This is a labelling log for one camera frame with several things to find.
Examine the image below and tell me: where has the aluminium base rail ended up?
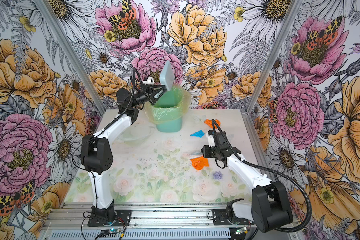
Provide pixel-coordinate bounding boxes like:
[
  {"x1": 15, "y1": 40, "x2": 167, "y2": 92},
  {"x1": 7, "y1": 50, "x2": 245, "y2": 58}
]
[{"x1": 38, "y1": 203, "x2": 302, "y2": 240}]

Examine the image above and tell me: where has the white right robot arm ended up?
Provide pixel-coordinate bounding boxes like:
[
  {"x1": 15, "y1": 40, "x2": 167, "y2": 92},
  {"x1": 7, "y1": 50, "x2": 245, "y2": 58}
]
[{"x1": 201, "y1": 130, "x2": 293, "y2": 233}]

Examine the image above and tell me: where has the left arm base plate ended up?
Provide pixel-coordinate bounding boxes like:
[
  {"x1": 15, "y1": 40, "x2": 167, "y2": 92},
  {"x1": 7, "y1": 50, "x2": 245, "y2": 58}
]
[{"x1": 87, "y1": 209, "x2": 132, "y2": 227}]

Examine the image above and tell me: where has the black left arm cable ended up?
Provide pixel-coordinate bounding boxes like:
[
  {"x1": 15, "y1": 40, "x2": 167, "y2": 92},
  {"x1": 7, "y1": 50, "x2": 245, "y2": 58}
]
[{"x1": 71, "y1": 67, "x2": 145, "y2": 211}]

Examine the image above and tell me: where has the aluminium corner post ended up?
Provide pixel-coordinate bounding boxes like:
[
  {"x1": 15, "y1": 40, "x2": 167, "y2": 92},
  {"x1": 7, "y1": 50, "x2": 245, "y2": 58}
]
[
  {"x1": 245, "y1": 0, "x2": 304, "y2": 114},
  {"x1": 36, "y1": 1, "x2": 107, "y2": 115}
]

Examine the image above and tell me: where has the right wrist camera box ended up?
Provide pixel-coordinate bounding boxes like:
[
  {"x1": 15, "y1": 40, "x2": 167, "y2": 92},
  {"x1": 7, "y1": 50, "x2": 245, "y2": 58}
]
[{"x1": 207, "y1": 130, "x2": 216, "y2": 147}]

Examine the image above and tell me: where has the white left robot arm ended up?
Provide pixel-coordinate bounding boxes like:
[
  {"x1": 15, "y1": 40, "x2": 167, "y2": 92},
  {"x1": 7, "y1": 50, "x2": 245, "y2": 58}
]
[{"x1": 81, "y1": 84, "x2": 171, "y2": 225}]

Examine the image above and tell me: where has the grey-green hand brush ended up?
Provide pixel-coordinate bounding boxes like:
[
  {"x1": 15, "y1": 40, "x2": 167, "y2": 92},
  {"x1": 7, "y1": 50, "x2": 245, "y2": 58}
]
[{"x1": 191, "y1": 151, "x2": 203, "y2": 156}]

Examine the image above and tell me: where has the black corrugated right cable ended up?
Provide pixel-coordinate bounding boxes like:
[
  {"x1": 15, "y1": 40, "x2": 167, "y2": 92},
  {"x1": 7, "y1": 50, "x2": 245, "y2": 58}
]
[{"x1": 210, "y1": 119, "x2": 313, "y2": 233}]

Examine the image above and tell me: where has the aluminium corner post right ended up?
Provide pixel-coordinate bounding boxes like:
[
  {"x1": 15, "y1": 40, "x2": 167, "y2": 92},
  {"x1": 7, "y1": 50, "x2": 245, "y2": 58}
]
[{"x1": 245, "y1": 0, "x2": 304, "y2": 114}]

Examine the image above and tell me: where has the large orange crumpled paper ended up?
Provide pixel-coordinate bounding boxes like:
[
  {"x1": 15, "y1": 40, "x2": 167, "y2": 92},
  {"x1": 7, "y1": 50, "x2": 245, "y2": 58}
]
[{"x1": 204, "y1": 119, "x2": 221, "y2": 129}]

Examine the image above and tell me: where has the green plastic trash bin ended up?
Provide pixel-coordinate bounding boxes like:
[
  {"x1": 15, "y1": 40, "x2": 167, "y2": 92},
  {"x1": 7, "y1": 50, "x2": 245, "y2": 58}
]
[{"x1": 153, "y1": 88, "x2": 184, "y2": 133}]

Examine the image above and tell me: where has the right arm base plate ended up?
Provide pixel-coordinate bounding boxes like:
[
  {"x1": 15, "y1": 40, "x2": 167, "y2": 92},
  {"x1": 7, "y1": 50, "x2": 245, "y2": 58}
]
[{"x1": 208, "y1": 209, "x2": 253, "y2": 226}]

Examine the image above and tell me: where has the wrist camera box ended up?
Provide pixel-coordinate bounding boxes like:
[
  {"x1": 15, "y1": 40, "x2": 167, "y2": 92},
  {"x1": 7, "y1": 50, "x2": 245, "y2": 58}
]
[
  {"x1": 207, "y1": 130, "x2": 216, "y2": 147},
  {"x1": 142, "y1": 77, "x2": 155, "y2": 85}
]

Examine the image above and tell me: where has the blue crumpled paper middle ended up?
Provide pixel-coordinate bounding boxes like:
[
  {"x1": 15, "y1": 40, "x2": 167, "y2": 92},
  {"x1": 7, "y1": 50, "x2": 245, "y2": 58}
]
[{"x1": 191, "y1": 130, "x2": 205, "y2": 138}]

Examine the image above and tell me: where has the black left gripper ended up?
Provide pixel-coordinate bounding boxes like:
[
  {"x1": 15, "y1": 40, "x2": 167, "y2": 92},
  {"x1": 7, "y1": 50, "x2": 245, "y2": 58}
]
[{"x1": 130, "y1": 82, "x2": 168, "y2": 106}]

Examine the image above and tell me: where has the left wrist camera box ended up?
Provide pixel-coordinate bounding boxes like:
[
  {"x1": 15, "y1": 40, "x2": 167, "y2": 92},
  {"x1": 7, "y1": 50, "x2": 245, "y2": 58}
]
[{"x1": 142, "y1": 77, "x2": 155, "y2": 85}]

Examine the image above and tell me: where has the aluminium corner post left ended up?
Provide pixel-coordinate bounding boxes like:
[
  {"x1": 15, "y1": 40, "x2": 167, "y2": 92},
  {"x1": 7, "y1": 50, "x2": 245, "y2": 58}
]
[{"x1": 36, "y1": 1, "x2": 107, "y2": 115}]

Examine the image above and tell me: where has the grey-green plastic dustpan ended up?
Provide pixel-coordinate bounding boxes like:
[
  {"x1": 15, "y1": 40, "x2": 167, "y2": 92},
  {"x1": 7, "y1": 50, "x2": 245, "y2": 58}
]
[{"x1": 159, "y1": 61, "x2": 175, "y2": 92}]

